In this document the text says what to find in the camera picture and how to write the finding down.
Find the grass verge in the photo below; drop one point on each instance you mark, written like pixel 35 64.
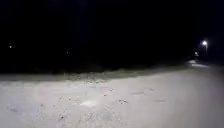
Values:
pixel 100 74

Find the pale paved path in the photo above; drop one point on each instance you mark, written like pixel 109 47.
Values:
pixel 140 106

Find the street lamp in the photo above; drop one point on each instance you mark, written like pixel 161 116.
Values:
pixel 204 43

